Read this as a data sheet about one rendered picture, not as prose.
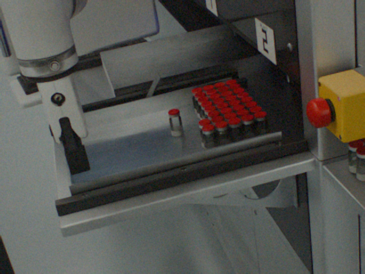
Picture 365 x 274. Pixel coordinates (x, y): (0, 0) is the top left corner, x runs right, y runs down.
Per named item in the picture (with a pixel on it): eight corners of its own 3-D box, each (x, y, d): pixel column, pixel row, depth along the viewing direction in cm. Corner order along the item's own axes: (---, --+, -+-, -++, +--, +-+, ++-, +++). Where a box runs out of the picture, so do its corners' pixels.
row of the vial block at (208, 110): (204, 108, 111) (201, 86, 109) (232, 149, 96) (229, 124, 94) (193, 111, 111) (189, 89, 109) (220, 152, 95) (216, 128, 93)
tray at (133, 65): (233, 35, 148) (231, 22, 146) (271, 67, 125) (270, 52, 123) (102, 65, 143) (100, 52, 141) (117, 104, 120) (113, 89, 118)
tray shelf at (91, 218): (228, 37, 153) (227, 30, 152) (363, 156, 92) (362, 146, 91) (48, 79, 146) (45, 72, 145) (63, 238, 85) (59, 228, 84)
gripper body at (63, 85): (77, 68, 80) (96, 138, 86) (72, 48, 89) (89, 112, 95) (23, 81, 79) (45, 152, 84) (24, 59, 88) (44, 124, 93)
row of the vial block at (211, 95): (215, 105, 112) (212, 83, 110) (246, 146, 96) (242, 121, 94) (204, 108, 111) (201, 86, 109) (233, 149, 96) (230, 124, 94)
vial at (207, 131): (216, 146, 97) (212, 123, 95) (219, 152, 95) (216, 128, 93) (203, 150, 97) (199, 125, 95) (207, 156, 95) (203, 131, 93)
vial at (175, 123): (182, 130, 105) (178, 108, 103) (185, 135, 103) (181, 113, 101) (170, 133, 104) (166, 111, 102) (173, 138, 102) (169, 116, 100)
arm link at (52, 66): (76, 52, 80) (81, 72, 81) (72, 35, 88) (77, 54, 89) (16, 67, 79) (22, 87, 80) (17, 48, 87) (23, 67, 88)
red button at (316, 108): (329, 116, 81) (328, 89, 79) (343, 128, 77) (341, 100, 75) (303, 123, 80) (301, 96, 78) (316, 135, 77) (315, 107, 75)
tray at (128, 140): (233, 93, 116) (231, 77, 114) (283, 150, 93) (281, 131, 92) (65, 134, 111) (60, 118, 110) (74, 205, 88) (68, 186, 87)
